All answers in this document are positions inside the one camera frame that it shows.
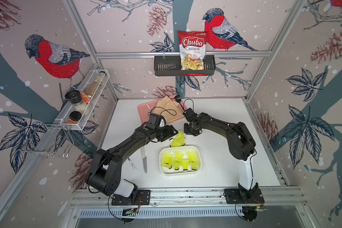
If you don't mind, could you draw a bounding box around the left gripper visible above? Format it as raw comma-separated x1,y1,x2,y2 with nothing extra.
154,124,179,142

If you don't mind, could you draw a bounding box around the yellow shuttlecock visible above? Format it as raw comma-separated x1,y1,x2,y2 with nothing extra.
161,154,173,169

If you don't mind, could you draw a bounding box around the yellow shuttlecock four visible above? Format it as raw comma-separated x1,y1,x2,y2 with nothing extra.
174,151,184,162

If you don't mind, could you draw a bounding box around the yellow shuttlecock five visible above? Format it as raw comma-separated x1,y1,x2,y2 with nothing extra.
172,160,181,171

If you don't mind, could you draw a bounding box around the yellow shuttlecock two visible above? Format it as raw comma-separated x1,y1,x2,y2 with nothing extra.
187,152,200,171

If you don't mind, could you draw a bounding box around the yellow shuttlecock three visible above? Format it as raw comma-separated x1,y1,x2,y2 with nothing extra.
181,159,190,171

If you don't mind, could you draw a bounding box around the white storage box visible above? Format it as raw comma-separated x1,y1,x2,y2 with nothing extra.
159,145,202,176

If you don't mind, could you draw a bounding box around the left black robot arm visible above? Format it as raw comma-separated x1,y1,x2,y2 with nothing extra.
85,114,178,198

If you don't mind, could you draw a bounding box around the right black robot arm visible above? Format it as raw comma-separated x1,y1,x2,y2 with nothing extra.
183,108,258,201

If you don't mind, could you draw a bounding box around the yellow shuttlecock seven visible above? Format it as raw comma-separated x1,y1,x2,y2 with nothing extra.
175,130,185,144

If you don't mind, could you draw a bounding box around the yellow cloth napkin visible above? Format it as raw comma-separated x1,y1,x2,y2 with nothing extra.
151,97,184,123

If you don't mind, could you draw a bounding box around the pink plastic tray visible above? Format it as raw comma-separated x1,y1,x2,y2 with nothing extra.
138,95,183,123

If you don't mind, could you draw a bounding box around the kitchen knife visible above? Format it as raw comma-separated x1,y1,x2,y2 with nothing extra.
141,147,148,173

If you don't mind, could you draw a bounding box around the black ladle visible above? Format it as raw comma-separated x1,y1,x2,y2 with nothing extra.
174,95,186,115

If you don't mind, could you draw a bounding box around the tall spice bottle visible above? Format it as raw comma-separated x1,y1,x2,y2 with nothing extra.
85,71,106,98

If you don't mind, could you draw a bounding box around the chuba cassava chips bag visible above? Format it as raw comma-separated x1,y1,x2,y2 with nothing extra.
178,31,207,70

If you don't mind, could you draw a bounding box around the small orange spice jar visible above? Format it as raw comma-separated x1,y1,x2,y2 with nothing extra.
66,111,82,124

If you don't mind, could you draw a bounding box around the black lid spice jar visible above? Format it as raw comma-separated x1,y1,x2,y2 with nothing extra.
65,90,91,116

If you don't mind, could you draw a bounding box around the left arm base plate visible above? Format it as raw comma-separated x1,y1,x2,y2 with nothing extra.
111,190,151,206

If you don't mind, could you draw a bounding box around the black wall basket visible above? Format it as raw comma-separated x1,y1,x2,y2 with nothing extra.
154,56,216,77

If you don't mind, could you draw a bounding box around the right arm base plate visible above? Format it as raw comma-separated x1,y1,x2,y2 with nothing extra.
223,188,265,204

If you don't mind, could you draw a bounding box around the clear wall shelf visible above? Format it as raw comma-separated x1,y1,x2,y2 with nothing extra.
54,69,109,131

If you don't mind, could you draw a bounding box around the wire hook rack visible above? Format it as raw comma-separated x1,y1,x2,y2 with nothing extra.
19,123,74,159

